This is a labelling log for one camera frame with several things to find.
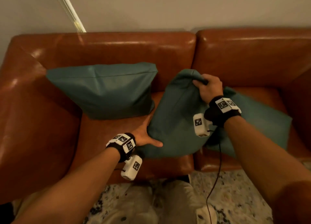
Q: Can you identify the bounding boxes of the beige trousers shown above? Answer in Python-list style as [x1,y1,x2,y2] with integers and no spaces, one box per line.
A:
[101,179,203,224]

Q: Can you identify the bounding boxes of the speckled patterned rug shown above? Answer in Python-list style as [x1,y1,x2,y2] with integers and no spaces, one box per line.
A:
[82,162,311,224]

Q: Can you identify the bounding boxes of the person's right hand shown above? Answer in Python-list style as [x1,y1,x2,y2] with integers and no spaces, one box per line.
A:
[192,73,224,104]

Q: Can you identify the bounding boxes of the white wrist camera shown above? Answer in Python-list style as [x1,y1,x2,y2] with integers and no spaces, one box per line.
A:
[121,154,143,181]
[193,113,212,137]

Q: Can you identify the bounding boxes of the person's left forearm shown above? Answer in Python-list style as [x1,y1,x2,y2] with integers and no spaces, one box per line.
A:
[12,147,121,224]

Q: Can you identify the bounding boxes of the person's left hand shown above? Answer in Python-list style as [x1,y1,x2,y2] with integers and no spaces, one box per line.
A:
[131,114,164,148]

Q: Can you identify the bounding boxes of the black camera cable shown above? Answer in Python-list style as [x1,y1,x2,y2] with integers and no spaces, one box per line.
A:
[206,130,223,224]

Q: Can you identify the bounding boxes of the black round object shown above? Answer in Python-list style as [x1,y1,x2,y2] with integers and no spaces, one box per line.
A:
[0,202,15,224]

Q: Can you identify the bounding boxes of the teal square cushion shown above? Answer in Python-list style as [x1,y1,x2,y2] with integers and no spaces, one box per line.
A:
[45,62,158,120]
[205,86,293,158]
[137,69,220,159]

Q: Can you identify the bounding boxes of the orange shirt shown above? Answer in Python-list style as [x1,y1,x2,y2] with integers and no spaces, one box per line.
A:
[268,180,311,224]

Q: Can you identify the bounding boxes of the person's right forearm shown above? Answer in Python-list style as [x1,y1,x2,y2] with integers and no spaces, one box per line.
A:
[223,116,311,207]

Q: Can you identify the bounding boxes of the brown leather sofa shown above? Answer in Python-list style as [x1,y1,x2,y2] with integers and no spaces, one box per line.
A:
[0,28,311,205]

